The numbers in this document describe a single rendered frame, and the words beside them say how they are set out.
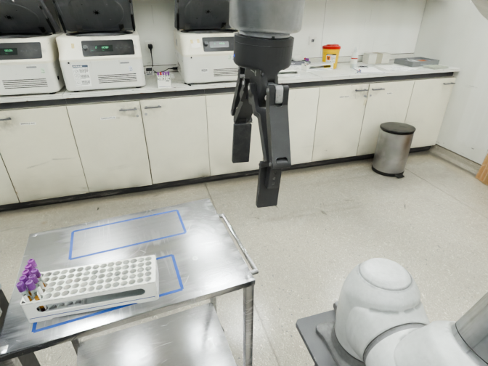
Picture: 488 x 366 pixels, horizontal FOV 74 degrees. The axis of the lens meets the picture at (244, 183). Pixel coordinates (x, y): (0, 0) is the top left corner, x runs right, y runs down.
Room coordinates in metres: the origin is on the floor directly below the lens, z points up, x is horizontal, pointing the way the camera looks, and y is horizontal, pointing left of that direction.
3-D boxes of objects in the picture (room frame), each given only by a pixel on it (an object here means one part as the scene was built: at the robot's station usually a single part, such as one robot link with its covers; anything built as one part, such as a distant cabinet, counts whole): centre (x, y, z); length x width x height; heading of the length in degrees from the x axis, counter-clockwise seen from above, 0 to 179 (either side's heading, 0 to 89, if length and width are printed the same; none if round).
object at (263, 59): (0.44, -0.02, 1.39); 0.08 x 0.07 x 0.09; 16
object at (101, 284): (0.58, 0.37, 0.85); 0.30 x 0.10 x 0.06; 104
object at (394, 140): (2.89, -1.44, 0.23); 0.38 x 0.31 x 0.46; 17
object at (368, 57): (3.68, -1.41, 0.95); 0.25 x 0.11 x 0.10; 103
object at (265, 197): (0.38, -0.03, 1.26); 0.03 x 0.01 x 0.07; 106
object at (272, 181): (0.37, -0.04, 1.28); 0.03 x 0.01 x 0.05; 16
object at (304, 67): (3.25, -0.70, 0.93); 0.30 x 0.10 x 0.06; 110
